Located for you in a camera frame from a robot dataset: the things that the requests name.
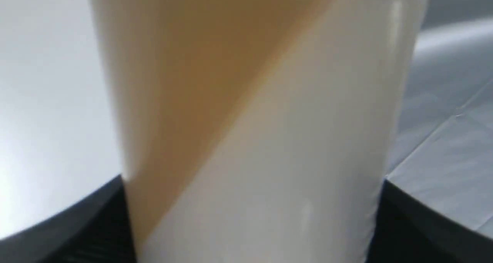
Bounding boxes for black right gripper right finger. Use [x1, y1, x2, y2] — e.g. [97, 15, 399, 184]
[366, 181, 493, 263]

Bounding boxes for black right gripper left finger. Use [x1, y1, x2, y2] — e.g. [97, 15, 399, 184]
[0, 176, 137, 263]

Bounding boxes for clear plastic squeeze bottle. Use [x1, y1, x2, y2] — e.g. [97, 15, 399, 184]
[89, 0, 428, 263]

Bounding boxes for white fabric backdrop curtain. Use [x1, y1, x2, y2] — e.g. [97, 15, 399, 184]
[387, 0, 493, 238]

